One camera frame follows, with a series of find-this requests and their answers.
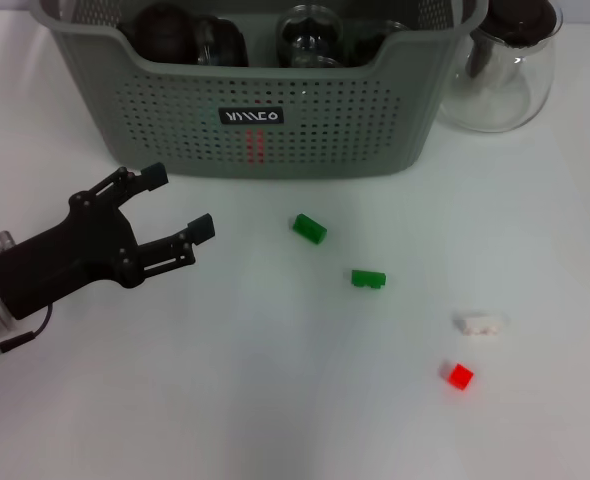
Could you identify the green notched brick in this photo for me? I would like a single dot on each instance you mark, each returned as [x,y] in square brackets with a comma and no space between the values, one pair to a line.
[369,279]

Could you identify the dark clay teapot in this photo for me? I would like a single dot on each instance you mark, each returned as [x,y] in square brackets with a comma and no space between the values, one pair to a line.
[162,32]

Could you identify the small silver wrist plug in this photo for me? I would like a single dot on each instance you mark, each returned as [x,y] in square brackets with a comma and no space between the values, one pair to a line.
[5,242]

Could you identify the white brick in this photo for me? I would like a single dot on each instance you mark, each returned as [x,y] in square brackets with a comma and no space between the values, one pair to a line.
[480,324]

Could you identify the grey perforated storage bin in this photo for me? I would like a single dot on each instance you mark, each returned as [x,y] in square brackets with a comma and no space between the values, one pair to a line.
[275,150]

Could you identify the glass teapot black lid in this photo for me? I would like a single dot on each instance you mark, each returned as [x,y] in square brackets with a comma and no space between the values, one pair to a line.
[495,100]

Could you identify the small red square brick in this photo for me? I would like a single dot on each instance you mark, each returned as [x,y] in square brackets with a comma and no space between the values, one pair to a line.
[460,376]

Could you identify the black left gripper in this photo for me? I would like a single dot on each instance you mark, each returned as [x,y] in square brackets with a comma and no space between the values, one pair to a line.
[75,255]

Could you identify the green sloped brick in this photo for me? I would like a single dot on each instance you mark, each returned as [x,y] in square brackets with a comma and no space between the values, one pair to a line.
[309,229]

